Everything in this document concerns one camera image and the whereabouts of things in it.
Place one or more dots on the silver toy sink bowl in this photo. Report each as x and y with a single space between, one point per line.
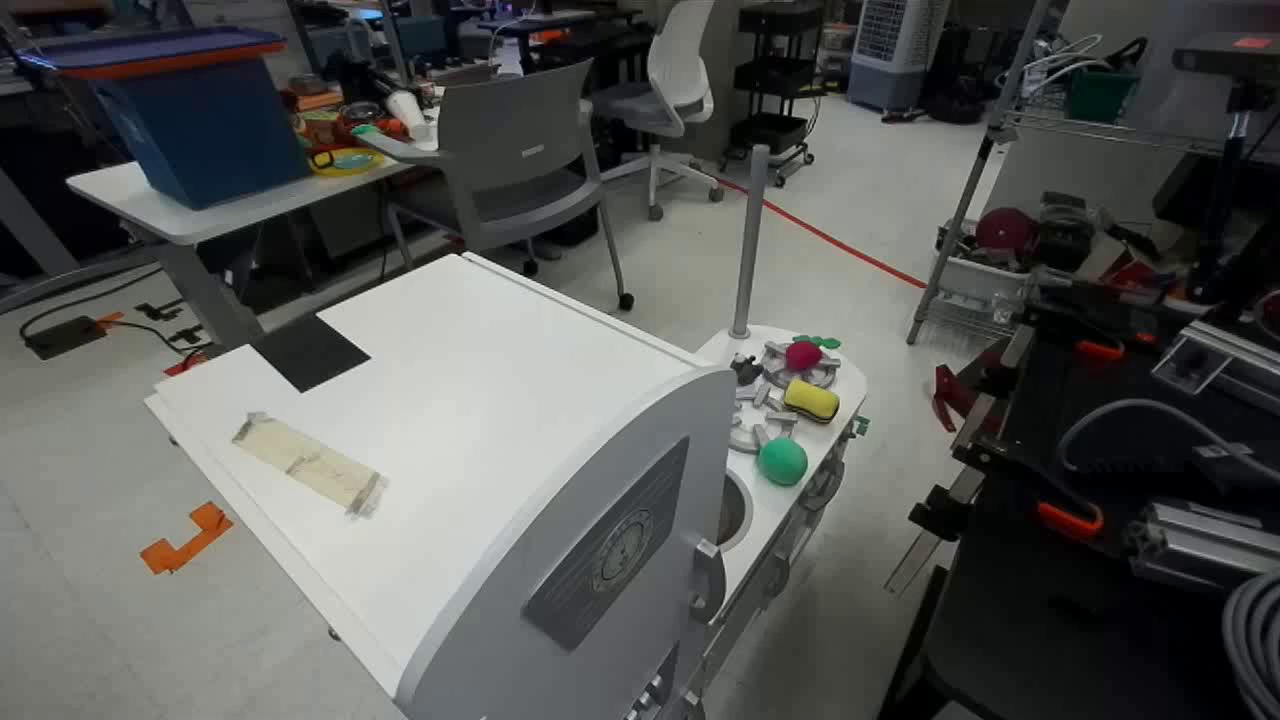
734 513

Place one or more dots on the small dark toy piece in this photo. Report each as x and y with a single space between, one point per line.
747 371

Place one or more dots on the pink plush fruit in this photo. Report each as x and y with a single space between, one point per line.
803 359

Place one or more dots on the green plush ball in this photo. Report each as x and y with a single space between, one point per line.
782 461

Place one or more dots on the yellow black striped plush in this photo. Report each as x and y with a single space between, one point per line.
812 401

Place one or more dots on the grey office chair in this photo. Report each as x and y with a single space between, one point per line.
518 162

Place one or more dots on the grey vertical pole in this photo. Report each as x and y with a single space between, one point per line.
751 249

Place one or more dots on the white swivel chair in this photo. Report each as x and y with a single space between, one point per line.
667 104

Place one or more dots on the orange floor tape marker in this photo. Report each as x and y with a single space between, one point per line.
208 521

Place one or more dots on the black metal workbench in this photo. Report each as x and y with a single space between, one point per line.
1031 626

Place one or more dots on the blue storage bin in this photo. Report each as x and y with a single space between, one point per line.
199 108

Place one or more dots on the white side table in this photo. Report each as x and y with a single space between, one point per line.
177 230

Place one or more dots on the orange handled black clamp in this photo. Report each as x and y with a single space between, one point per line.
1054 502

